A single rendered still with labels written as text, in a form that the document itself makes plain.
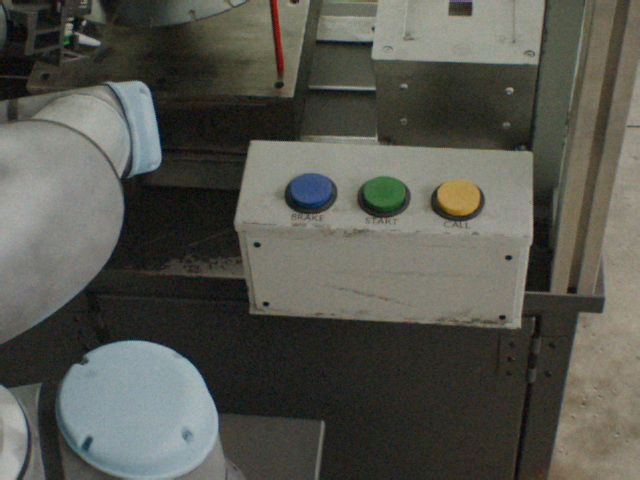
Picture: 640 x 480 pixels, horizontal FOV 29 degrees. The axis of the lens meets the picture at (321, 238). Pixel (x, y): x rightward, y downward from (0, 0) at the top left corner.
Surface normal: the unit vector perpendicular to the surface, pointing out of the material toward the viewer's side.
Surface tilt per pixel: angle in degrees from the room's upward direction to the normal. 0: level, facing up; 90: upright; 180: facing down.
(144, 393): 7
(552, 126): 90
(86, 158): 59
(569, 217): 90
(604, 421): 0
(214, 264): 0
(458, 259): 90
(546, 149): 90
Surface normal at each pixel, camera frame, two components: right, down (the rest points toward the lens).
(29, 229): 0.76, -0.12
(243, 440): -0.05, -0.63
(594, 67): -0.11, 0.77
